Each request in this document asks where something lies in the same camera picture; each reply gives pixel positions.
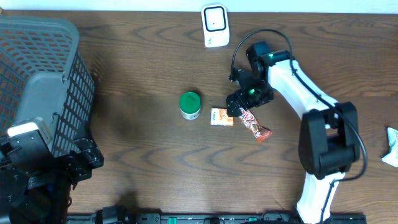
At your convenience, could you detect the small orange box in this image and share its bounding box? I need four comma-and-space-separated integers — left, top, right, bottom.
210, 108, 234, 126

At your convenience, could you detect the red Top chocolate bar wrapper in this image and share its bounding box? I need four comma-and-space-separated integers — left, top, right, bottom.
239, 108, 272, 143

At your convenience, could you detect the green lid jar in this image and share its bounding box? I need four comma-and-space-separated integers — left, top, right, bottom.
179, 91, 201, 120

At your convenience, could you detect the light green snack packet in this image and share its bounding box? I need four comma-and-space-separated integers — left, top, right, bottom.
381, 127, 398, 167

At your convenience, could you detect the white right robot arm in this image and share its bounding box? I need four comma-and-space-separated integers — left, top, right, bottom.
226, 42, 360, 223

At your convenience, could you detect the white barcode scanner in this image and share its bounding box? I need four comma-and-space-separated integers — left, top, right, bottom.
201, 4, 230, 48

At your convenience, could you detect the grey plastic basket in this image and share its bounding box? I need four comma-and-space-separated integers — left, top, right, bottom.
1, 16, 95, 157

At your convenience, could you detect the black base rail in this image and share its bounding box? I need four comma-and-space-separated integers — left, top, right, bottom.
67, 205, 368, 224

